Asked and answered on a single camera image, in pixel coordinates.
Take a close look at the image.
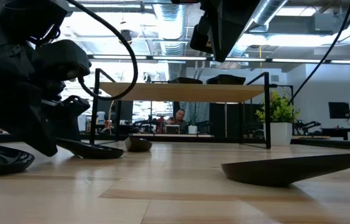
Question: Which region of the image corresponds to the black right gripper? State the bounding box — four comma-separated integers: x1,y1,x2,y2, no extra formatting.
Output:
171,0,261,62

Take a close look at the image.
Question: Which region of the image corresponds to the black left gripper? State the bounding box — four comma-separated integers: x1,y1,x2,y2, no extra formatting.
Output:
0,12,92,157

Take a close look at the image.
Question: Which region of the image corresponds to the black square wavy mini plate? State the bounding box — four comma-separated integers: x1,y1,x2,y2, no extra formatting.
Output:
206,73,246,85

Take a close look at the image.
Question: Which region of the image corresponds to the black teardrop mini plate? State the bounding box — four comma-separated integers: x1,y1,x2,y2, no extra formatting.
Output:
0,141,35,177
221,151,350,188
124,136,153,153
55,138,125,160

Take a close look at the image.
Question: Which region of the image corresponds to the black leaf-shaped mini plate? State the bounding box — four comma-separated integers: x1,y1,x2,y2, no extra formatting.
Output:
167,77,203,85

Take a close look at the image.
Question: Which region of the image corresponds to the wooden shelf with black legs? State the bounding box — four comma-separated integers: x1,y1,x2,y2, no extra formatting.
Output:
89,67,271,149

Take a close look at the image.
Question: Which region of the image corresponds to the black partition panel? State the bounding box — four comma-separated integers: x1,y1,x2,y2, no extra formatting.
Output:
209,102,264,138

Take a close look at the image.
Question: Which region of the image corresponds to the person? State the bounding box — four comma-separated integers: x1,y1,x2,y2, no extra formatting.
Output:
165,108,191,134

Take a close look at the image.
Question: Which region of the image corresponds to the small plant in white pot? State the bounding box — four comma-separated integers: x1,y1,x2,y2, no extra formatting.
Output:
188,111,199,135

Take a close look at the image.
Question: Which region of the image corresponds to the black ceiling lamp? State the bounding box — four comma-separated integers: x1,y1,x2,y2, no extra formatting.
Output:
119,29,133,44

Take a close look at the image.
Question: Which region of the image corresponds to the green plant in white pot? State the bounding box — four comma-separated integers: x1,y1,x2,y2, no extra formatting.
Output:
254,90,302,146

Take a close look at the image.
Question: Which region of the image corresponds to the black monitor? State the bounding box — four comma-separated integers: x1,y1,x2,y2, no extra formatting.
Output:
328,101,350,120

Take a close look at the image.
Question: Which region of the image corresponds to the black background desk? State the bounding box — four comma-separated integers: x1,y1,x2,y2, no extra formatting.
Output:
294,119,350,141

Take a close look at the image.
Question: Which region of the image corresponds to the silver ventilation duct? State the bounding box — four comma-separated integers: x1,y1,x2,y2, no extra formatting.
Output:
238,0,289,57
154,0,190,82

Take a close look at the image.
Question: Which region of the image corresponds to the long ceiling light rail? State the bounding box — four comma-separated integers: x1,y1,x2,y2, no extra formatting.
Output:
87,54,350,65

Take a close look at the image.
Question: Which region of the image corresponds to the black taut cable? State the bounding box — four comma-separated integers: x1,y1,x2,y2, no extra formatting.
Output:
288,0,350,105

